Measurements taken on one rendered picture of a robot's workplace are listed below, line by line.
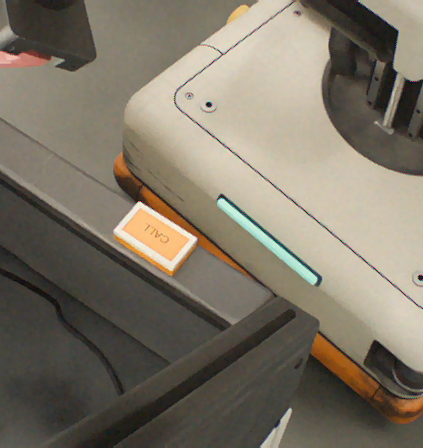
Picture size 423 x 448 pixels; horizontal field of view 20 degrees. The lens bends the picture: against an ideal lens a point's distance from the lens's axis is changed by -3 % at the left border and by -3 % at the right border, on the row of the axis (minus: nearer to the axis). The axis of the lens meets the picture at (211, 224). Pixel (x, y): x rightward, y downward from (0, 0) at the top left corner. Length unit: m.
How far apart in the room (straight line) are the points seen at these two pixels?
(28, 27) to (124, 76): 1.60
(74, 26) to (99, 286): 0.38
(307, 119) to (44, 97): 0.55
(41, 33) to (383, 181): 1.21
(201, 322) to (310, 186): 0.86
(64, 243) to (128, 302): 0.06
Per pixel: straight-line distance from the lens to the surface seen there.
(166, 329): 0.90
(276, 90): 1.79
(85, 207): 0.86
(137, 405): 0.61
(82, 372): 0.93
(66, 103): 2.10
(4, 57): 0.60
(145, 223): 0.84
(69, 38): 0.56
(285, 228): 1.66
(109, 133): 2.06
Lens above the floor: 1.68
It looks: 59 degrees down
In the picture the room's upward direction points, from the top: 8 degrees clockwise
